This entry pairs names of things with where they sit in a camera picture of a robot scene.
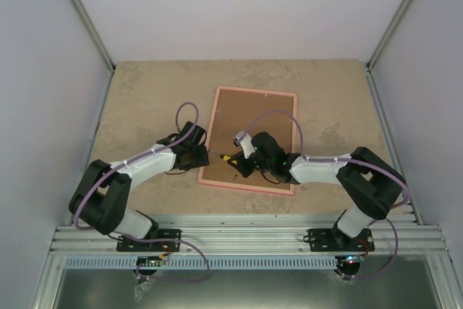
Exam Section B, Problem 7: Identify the pink picture frame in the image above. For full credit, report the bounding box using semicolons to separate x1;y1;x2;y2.
197;85;300;197

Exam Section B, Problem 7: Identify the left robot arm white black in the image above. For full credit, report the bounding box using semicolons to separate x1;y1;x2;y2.
69;122;209;250

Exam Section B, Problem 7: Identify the aluminium side rail right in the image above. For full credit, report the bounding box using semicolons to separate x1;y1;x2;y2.
365;66;424;225

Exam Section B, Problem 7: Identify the aluminium rail front beam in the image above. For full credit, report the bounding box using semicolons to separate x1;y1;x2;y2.
49;213;448;255

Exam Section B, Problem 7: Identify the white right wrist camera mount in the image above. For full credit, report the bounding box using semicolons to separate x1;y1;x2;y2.
233;131;255;159

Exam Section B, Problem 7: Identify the aluminium corner post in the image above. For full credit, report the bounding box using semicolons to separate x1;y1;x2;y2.
365;0;415;73
70;0;116;74

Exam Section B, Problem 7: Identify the grey slotted cable duct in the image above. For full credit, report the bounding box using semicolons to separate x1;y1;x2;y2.
63;255;366;270

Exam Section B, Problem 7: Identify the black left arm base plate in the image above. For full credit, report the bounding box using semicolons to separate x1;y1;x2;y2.
116;229;182;253

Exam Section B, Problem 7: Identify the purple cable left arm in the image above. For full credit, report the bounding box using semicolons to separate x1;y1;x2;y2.
74;101;211;284

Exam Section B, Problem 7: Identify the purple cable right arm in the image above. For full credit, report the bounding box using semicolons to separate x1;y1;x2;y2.
245;109;412;281

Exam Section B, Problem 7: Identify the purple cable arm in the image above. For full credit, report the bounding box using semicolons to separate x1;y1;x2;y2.
245;109;412;281
74;101;211;284

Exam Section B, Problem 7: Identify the aluminium corner post left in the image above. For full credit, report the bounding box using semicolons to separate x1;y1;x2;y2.
70;0;116;74

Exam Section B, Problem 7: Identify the aluminium corner post right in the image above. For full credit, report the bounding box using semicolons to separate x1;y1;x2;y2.
365;0;415;73

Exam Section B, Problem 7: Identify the metal sheet front panel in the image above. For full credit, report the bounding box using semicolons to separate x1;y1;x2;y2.
33;255;462;308

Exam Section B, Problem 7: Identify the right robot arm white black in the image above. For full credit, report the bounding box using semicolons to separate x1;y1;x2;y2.
226;132;407;250

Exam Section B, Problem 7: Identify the yellow black pen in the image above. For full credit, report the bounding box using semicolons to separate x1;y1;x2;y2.
208;150;237;164

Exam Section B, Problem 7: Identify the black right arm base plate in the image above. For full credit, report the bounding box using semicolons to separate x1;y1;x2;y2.
302;228;375;253

